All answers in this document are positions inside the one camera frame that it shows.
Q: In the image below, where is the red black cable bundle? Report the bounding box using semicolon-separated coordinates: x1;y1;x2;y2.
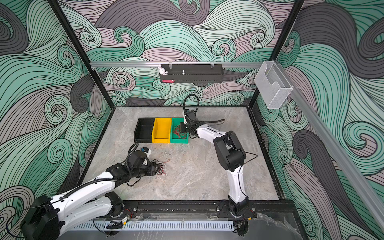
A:
151;158;171;178

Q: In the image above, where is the yellow plastic bin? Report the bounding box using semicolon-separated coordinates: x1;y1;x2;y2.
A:
152;118;172;144

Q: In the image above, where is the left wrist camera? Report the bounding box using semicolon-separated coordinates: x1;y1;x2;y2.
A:
141;147;152;157

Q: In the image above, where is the black plastic bin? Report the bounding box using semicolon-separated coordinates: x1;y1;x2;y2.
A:
134;118;155;143

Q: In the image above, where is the white rabbit figurine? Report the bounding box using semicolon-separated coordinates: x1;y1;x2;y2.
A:
158;65;168;75

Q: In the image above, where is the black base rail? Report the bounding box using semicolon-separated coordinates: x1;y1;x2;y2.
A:
123;200;296;216

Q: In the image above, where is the green plastic bin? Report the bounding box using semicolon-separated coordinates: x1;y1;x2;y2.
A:
171;118;189;144

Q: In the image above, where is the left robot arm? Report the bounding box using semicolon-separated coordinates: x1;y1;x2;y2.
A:
21;144;159;240

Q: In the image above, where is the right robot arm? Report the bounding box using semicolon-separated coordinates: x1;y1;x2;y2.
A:
180;94;249;218

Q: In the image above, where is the white slotted cable duct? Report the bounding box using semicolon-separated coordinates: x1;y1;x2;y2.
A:
72;220;235;232

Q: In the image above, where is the clear acrylic wall holder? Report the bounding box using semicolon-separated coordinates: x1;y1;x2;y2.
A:
255;61;293;110

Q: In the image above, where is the black wall shelf tray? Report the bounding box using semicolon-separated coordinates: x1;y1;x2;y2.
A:
159;64;224;84

